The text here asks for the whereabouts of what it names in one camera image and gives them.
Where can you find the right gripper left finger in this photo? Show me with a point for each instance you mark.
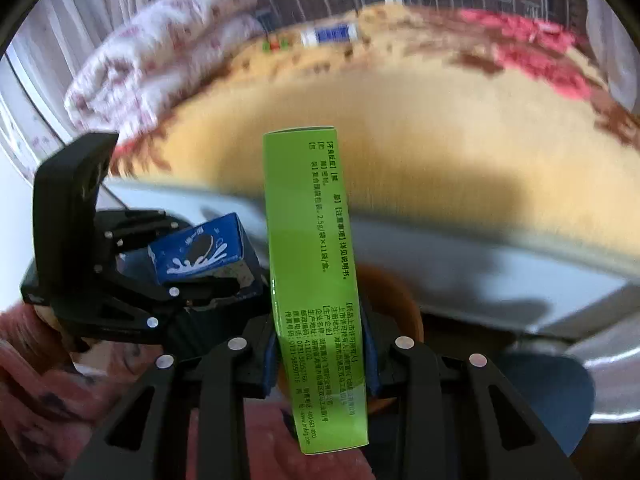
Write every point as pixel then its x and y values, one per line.
pixel 185 418

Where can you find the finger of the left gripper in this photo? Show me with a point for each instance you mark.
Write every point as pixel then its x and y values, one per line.
pixel 143 310

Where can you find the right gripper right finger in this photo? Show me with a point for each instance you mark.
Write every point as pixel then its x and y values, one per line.
pixel 449 418

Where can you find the blue cookie box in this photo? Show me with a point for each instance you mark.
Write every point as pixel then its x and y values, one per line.
pixel 210 264

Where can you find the green medicine box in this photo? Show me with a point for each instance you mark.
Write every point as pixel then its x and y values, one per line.
pixel 314 290

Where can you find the white floral folded quilt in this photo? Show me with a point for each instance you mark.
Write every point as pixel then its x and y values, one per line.
pixel 155 61

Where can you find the red green toy car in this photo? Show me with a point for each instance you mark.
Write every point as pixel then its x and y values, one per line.
pixel 274 43

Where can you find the yellow floral bed blanket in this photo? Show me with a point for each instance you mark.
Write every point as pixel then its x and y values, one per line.
pixel 482 121

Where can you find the blue white crumpled wrapper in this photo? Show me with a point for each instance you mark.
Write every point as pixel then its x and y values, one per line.
pixel 338 33

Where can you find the white curtain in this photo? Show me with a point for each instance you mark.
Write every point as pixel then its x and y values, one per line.
pixel 616 54

